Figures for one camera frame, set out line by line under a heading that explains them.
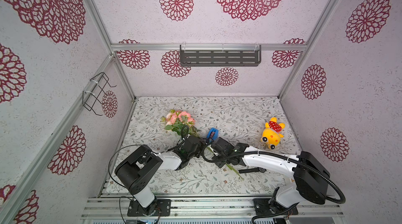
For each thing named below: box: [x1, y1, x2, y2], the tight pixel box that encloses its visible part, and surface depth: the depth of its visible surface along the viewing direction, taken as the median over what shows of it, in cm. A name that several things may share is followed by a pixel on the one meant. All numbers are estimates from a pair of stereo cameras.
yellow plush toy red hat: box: [260, 117, 286, 150], surface depth 96 cm
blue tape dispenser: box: [206, 127, 219, 141], surface depth 97 cm
